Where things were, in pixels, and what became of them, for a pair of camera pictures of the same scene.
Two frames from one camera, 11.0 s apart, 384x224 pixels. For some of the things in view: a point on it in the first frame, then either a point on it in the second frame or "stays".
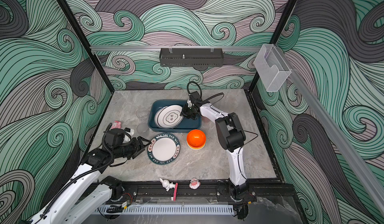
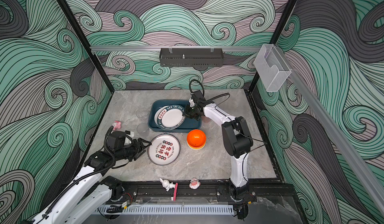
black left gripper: (137, 147) stays
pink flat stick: (175, 191) stays
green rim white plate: (163, 149) -> (171, 117)
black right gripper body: (189, 112) stays
